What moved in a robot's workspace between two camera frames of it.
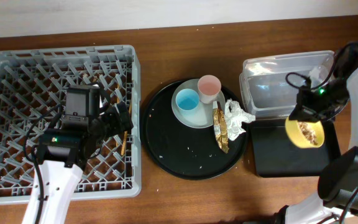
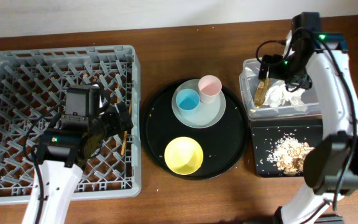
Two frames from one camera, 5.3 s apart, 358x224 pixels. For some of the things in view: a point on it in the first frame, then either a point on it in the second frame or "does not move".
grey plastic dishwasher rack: [17, 87] does not move
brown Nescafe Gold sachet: [220, 127] -> [261, 92]
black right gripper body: [305, 112] -> [266, 69]
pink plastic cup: [209, 86] does not move
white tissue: [235, 116] -> [278, 94]
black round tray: [189, 152] does not move
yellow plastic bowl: [305, 134] -> [183, 155]
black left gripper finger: [125, 123] does not move
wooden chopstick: [130, 109] does not move
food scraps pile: [309, 134] -> [289, 154]
